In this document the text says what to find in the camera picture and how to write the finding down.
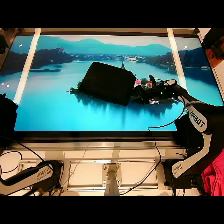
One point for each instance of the black long-sleeved shirt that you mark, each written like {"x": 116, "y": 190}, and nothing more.
{"x": 108, "y": 83}

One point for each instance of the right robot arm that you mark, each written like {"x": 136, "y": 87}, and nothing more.
{"x": 200, "y": 123}

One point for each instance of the pink garment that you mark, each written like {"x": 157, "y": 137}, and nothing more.
{"x": 215, "y": 178}

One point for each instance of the silver frame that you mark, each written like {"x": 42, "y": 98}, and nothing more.
{"x": 116, "y": 148}

